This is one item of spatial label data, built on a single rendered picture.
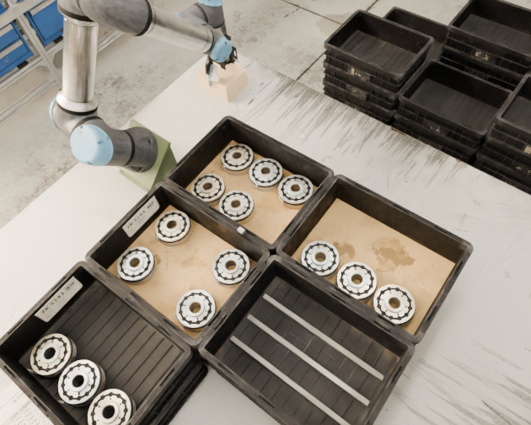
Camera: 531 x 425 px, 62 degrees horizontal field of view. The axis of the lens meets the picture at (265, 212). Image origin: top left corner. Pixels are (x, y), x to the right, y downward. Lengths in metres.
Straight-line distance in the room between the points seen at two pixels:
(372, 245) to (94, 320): 0.77
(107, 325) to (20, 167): 1.80
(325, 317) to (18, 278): 0.97
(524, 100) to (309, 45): 1.43
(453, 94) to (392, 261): 1.24
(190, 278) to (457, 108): 1.51
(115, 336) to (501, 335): 1.02
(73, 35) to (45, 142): 1.69
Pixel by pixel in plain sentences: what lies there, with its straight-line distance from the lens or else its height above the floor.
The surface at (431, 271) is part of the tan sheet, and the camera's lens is 1.26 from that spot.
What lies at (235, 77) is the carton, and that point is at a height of 0.78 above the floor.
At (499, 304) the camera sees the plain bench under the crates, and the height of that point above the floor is 0.70.
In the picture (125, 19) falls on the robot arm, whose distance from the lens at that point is 1.20.
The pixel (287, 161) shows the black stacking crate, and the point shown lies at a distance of 1.34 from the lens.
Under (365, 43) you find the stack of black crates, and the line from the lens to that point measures 2.34.
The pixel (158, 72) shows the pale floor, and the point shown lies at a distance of 3.09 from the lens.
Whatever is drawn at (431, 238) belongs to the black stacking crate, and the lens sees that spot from 1.24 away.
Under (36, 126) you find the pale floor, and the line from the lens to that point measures 3.10.
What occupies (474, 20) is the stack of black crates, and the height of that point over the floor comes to 0.49.
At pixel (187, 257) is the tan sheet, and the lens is 1.27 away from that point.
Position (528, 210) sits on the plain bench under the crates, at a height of 0.70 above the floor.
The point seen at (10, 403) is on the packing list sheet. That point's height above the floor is 0.70.
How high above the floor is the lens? 1.94
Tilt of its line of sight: 59 degrees down
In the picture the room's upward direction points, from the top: 9 degrees counter-clockwise
